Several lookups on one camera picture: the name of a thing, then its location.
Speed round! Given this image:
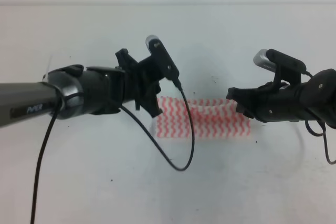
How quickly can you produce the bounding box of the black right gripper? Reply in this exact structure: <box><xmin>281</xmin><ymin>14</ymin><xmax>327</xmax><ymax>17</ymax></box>
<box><xmin>226</xmin><ymin>82</ymin><xmax>319</xmax><ymax>123</ymax></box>

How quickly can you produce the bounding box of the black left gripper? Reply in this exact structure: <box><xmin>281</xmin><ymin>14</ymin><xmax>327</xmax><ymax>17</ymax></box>
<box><xmin>81</xmin><ymin>48</ymin><xmax>162</xmax><ymax>118</ymax></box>

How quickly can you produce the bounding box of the pink white wavy towel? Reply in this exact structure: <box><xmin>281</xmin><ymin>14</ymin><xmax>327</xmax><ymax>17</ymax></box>
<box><xmin>154</xmin><ymin>97</ymin><xmax>251</xmax><ymax>140</ymax></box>

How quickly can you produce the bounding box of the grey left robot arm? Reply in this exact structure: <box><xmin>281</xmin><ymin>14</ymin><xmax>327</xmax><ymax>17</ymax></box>
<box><xmin>1</xmin><ymin>49</ymin><xmax>163</xmax><ymax>126</ymax></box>

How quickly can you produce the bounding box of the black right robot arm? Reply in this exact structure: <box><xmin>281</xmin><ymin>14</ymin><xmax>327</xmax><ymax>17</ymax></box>
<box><xmin>226</xmin><ymin>69</ymin><xmax>335</xmax><ymax>129</ymax></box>

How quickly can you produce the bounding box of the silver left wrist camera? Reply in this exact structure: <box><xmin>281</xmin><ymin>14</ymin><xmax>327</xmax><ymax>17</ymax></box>
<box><xmin>145</xmin><ymin>35</ymin><xmax>180</xmax><ymax>81</ymax></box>

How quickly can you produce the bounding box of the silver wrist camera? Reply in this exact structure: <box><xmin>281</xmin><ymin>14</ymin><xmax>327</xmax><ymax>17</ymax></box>
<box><xmin>145</xmin><ymin>35</ymin><xmax>180</xmax><ymax>81</ymax></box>
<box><xmin>253</xmin><ymin>49</ymin><xmax>307</xmax><ymax>85</ymax></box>

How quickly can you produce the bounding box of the black left camera cable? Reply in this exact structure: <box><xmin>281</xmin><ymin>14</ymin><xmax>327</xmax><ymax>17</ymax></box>
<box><xmin>30</xmin><ymin>77</ymin><xmax>195</xmax><ymax>224</ymax></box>

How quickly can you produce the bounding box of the black camera cable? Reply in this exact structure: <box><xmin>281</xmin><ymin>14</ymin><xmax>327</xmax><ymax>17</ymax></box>
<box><xmin>301</xmin><ymin>70</ymin><xmax>336</xmax><ymax>165</ymax></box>
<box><xmin>30</xmin><ymin>77</ymin><xmax>195</xmax><ymax>224</ymax></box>

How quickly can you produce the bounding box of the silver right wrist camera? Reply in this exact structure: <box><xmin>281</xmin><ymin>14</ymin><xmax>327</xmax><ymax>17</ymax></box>
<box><xmin>253</xmin><ymin>49</ymin><xmax>307</xmax><ymax>85</ymax></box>

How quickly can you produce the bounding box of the black right camera cable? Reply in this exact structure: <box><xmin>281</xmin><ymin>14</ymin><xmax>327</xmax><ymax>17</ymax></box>
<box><xmin>301</xmin><ymin>70</ymin><xmax>336</xmax><ymax>165</ymax></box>

